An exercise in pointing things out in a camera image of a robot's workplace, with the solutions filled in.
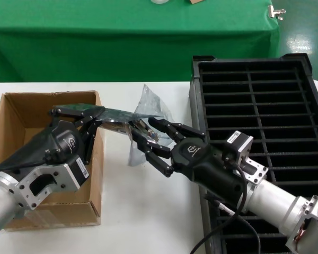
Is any transparent antistatic bag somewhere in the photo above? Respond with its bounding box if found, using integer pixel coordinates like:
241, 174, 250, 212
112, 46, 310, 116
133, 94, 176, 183
52, 84, 173, 168

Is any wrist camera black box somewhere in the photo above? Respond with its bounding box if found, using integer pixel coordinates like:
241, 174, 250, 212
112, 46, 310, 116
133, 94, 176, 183
64, 156, 91, 191
224, 129, 255, 160

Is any graphics card with metal bracket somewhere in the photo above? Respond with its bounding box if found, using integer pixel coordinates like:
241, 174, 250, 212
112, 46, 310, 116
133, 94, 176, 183
100, 107, 162, 149

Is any green cloth covered table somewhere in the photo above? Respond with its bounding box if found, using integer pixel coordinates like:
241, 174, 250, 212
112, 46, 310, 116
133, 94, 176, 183
0, 0, 281, 83

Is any silver binder clip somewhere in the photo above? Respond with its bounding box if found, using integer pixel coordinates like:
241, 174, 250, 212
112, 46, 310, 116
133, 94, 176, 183
268, 5, 287, 21

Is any left aluminium camera bracket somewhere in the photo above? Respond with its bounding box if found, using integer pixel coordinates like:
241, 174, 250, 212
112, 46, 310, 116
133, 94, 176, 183
15, 162, 80, 210

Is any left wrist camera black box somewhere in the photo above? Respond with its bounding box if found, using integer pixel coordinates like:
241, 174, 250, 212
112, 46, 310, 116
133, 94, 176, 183
64, 156, 91, 191

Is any brown cardboard box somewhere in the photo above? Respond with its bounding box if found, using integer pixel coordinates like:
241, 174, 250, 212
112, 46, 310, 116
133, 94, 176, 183
0, 90, 107, 232

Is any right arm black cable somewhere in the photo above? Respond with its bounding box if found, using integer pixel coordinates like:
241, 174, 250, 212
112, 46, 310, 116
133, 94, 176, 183
200, 156, 258, 254

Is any black slotted container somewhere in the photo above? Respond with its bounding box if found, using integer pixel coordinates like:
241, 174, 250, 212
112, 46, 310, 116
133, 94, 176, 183
188, 52, 318, 254

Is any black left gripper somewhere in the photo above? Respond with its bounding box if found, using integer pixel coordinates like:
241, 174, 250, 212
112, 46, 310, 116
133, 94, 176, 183
0, 105, 107, 177

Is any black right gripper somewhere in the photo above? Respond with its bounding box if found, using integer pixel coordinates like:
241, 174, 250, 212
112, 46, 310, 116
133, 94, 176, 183
130, 117, 252, 213

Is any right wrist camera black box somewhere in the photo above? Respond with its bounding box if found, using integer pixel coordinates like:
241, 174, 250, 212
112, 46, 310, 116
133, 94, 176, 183
224, 129, 255, 160

